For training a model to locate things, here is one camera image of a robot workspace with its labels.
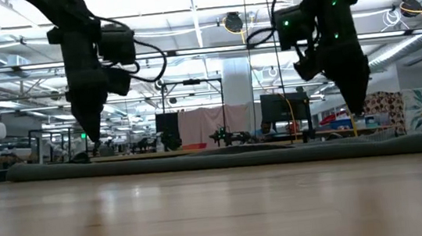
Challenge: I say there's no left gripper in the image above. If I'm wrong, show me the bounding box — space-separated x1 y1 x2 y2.
47 20 138 147

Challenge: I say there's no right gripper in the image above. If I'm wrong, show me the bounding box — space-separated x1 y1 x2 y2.
287 0 376 122

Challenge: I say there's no grey waffle-weave towel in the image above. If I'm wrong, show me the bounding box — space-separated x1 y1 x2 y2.
4 120 422 198

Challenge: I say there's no blue bin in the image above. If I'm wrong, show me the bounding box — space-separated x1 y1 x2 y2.
331 117 354 132

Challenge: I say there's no brown floral cloth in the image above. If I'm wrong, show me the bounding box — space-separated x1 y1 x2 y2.
361 88 409 139

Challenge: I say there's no black panel on legs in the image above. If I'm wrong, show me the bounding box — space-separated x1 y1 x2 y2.
258 90 316 147

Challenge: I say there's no black screen panel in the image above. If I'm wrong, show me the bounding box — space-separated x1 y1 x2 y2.
154 111 184 152

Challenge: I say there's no person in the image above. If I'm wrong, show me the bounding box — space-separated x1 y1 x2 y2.
251 120 280 139

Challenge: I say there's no orange tray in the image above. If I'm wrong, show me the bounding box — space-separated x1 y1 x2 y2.
181 141 208 152

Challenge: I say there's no pink hanging cloth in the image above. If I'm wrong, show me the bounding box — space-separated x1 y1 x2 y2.
177 101 257 152

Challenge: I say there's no silver ribbed air duct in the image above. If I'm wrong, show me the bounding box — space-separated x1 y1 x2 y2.
365 30 422 75

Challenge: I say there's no thin yellow hanging cable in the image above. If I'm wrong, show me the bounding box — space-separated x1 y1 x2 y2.
278 92 299 133

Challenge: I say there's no black frame workstation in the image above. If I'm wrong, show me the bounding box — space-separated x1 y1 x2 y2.
26 123 99 166

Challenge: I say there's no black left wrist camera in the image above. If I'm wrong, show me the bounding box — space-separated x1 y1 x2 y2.
95 21 138 69

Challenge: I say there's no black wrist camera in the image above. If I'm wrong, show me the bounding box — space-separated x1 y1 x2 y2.
272 3 321 52
95 21 138 69

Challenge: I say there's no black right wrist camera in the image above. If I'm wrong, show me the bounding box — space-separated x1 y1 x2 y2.
272 3 321 52

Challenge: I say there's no black ceiling cable reel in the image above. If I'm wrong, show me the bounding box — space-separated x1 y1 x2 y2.
398 0 422 20
221 10 246 36

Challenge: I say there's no black overhead camera stand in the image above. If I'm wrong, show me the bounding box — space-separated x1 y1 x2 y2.
159 75 229 139

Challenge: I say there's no horizontal ceiling rail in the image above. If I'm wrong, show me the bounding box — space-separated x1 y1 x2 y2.
0 22 422 80

